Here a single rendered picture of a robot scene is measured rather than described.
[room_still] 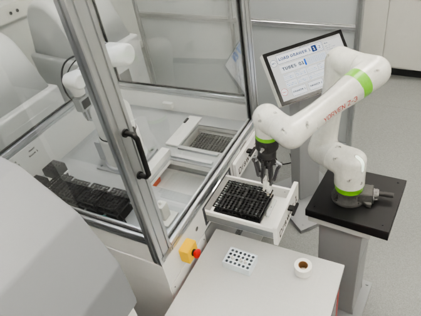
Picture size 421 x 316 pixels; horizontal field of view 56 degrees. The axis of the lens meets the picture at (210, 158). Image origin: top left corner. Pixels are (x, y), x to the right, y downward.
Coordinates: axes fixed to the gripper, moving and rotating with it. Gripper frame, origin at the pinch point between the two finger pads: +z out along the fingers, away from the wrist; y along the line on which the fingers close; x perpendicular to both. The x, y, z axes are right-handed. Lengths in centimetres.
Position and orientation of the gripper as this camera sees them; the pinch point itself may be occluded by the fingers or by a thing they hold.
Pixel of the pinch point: (267, 184)
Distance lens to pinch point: 173.2
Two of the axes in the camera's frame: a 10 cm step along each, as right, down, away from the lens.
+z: 0.9, 7.6, 6.4
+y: 8.8, 2.4, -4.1
